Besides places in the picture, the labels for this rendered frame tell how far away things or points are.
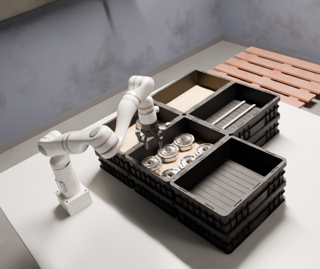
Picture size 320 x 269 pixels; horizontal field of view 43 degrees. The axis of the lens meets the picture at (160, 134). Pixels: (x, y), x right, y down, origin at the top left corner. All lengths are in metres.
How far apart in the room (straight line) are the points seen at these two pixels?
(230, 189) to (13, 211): 1.08
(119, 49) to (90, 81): 0.44
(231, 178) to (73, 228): 0.75
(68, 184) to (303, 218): 1.04
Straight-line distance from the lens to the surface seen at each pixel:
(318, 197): 1.91
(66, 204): 1.95
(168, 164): 1.90
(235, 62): 4.33
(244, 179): 1.79
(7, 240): 3.11
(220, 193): 1.73
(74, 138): 1.56
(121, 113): 1.53
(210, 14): 4.91
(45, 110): 4.01
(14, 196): 2.26
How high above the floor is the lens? 2.04
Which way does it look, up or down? 35 degrees down
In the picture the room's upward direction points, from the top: 12 degrees counter-clockwise
